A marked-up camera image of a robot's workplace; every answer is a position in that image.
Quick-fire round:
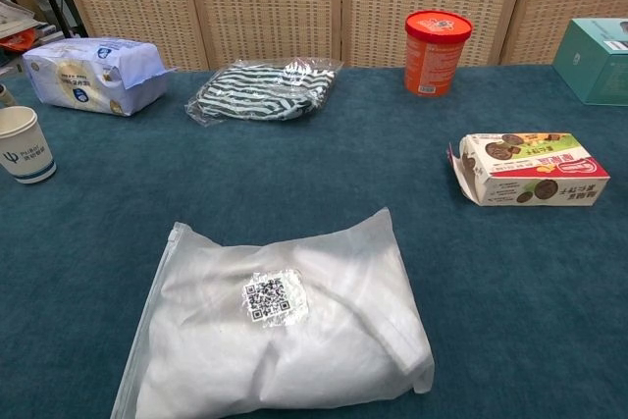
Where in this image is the white paper cup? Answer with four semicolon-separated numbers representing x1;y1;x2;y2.
0;105;58;185

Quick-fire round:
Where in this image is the stack of white papers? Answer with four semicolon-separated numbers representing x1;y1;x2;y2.
0;0;46;40

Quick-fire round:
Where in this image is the orange plastic bag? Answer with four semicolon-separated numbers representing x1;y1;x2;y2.
0;28;39;53

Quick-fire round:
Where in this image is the blue table mat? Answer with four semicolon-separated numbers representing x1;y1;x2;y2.
0;63;628;419

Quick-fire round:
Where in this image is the orange tub with lid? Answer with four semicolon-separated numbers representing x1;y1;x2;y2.
403;9;474;97

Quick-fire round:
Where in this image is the wicker folding screen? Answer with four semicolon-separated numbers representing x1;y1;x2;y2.
48;0;628;72

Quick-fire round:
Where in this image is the striped garment in clear bag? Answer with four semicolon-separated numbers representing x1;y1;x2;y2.
183;57;344;125

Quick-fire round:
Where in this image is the cookie carton box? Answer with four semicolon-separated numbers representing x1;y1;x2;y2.
445;131;611;208

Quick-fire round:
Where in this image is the white blue tissue pack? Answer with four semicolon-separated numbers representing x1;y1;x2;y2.
22;36;178;118

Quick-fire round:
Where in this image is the white garment in frosted bag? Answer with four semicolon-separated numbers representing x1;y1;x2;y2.
110;207;436;419

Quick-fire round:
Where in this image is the teal product box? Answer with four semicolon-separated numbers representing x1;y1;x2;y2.
551;17;628;107

